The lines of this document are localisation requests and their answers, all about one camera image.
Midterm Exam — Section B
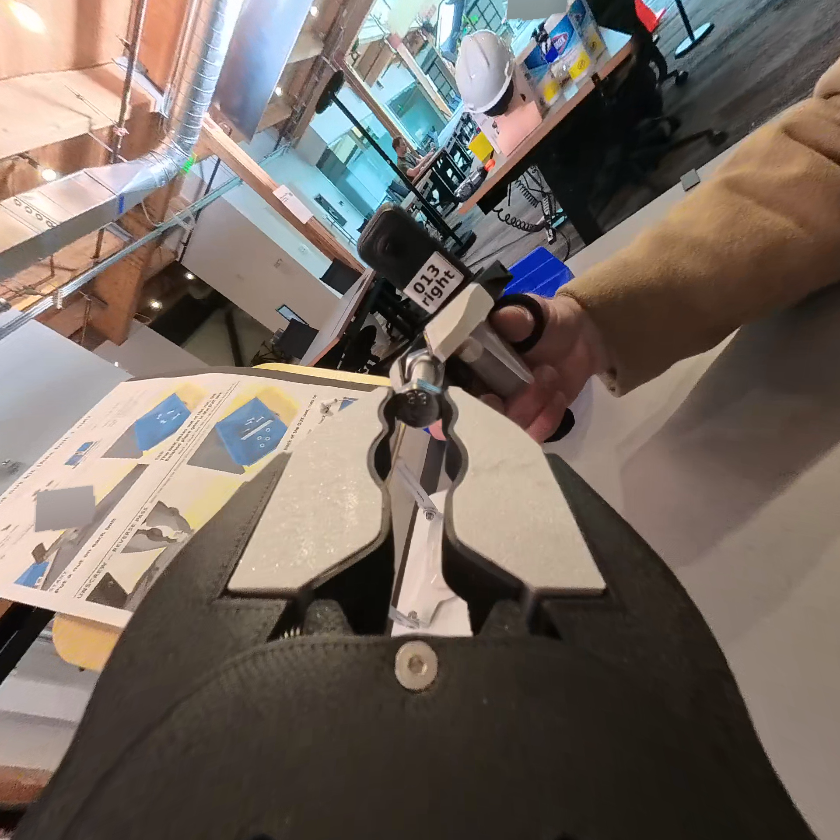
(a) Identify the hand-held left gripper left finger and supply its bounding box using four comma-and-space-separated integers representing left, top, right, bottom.
227, 390, 403, 636

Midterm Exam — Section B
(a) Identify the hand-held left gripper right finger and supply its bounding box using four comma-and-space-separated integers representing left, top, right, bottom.
438, 385, 606, 636

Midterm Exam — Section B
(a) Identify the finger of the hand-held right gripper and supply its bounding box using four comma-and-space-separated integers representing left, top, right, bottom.
423, 284, 494, 361

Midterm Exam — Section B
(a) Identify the blue plastic bin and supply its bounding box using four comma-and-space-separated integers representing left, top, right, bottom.
507, 246, 573, 298

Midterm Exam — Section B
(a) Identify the steel hex bolt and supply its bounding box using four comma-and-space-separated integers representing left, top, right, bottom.
389, 367, 444, 429

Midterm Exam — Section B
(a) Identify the wooden office desk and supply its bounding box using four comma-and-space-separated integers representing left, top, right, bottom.
298, 266, 395, 371

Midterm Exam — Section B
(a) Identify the person's right hand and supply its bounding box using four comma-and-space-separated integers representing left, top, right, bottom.
486, 292, 608, 446

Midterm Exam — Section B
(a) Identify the white paper notice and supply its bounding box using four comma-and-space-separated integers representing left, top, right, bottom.
271, 184, 315, 224

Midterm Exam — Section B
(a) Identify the printed instruction sheet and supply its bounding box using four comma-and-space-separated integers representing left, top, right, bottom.
0, 371, 395, 608

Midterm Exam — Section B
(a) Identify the pink mannequin bust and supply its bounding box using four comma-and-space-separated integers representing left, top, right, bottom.
489, 79, 547, 142

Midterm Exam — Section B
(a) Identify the white hard hat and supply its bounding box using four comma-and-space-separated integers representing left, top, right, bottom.
454, 29, 516, 114

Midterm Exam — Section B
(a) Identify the wooden table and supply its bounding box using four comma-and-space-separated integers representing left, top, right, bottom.
456, 20, 641, 244

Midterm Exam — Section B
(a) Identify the white stand base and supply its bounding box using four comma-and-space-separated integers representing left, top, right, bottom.
0, 363, 475, 672

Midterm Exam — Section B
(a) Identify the black office chair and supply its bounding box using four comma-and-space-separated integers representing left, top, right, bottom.
594, 26, 729, 172

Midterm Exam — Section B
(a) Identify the rectangular metal duct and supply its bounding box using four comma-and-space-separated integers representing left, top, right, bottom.
0, 164, 185, 277

